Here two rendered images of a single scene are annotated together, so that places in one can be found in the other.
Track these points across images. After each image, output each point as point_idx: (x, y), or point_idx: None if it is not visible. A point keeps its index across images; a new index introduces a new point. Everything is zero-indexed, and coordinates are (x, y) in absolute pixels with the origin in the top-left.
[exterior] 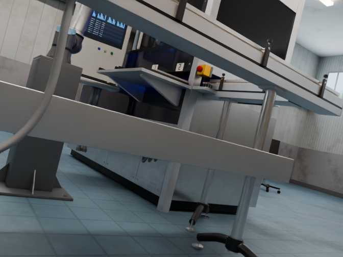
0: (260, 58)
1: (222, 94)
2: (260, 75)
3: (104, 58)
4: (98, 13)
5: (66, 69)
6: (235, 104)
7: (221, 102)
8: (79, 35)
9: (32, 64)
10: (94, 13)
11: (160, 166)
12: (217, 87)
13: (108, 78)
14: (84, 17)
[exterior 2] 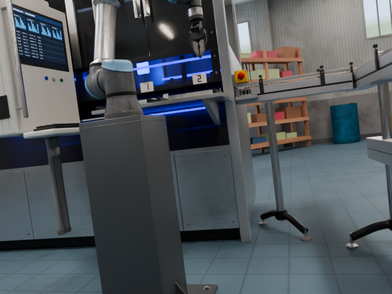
0: None
1: (267, 97)
2: None
3: (56, 90)
4: (28, 22)
5: (158, 125)
6: None
7: (239, 105)
8: None
9: (94, 135)
10: (23, 24)
11: (223, 196)
12: (256, 91)
13: (69, 117)
14: (114, 38)
